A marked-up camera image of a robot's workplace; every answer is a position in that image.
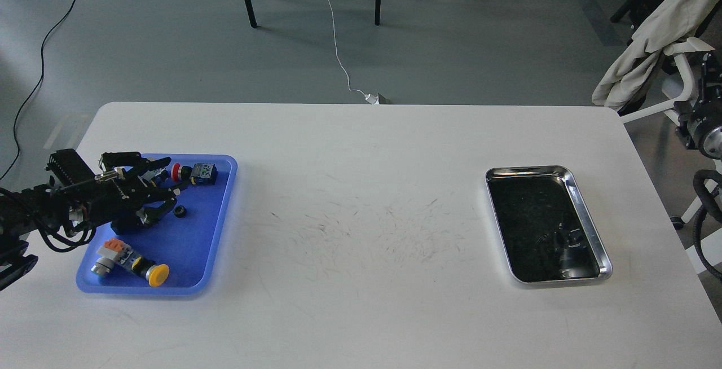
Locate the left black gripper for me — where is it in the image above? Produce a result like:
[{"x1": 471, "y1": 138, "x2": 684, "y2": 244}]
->
[{"x1": 74, "y1": 151, "x2": 181, "y2": 232}]

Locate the small black gear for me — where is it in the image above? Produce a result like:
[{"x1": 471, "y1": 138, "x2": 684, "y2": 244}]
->
[{"x1": 173, "y1": 205, "x2": 188, "y2": 219}]

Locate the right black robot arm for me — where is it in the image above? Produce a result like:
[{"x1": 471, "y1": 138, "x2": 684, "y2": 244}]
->
[{"x1": 673, "y1": 52, "x2": 721, "y2": 280}]

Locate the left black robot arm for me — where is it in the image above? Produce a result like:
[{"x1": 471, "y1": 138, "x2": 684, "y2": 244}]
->
[{"x1": 1, "y1": 148, "x2": 189, "y2": 288}]

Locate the blue plastic tray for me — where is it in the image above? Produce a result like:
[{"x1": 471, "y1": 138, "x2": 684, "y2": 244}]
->
[{"x1": 76, "y1": 155, "x2": 237, "y2": 298}]

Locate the white power adapter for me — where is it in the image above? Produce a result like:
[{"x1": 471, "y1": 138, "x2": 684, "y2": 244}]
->
[{"x1": 364, "y1": 93, "x2": 390, "y2": 105}]

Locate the silver metal tray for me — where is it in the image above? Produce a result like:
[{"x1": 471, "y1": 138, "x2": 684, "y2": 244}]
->
[{"x1": 485, "y1": 165, "x2": 613, "y2": 286}]

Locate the beige cloth on chair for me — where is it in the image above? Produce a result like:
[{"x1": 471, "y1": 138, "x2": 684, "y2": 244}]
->
[{"x1": 591, "y1": 0, "x2": 719, "y2": 111}]

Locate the green push button switch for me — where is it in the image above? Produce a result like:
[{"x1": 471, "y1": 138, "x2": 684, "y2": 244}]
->
[{"x1": 143, "y1": 168, "x2": 169, "y2": 187}]

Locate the black push button switch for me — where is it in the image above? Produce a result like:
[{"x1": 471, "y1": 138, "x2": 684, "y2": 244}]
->
[{"x1": 110, "y1": 219, "x2": 138, "y2": 236}]

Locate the grey orange switch module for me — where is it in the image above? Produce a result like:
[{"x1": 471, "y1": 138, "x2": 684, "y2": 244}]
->
[{"x1": 91, "y1": 238, "x2": 134, "y2": 278}]

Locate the red push button switch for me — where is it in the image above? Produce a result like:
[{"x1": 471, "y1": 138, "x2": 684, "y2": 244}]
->
[{"x1": 170, "y1": 162, "x2": 218, "y2": 186}]

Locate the yellow push button switch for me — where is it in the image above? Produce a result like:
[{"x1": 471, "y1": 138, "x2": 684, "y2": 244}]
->
[{"x1": 130, "y1": 256, "x2": 170, "y2": 287}]

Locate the black floor cable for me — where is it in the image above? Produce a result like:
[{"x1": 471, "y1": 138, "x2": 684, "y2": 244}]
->
[{"x1": 0, "y1": 0, "x2": 136, "y2": 181}]

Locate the white chair frame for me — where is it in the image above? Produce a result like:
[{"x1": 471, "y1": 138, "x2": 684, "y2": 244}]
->
[{"x1": 618, "y1": 37, "x2": 722, "y2": 231}]

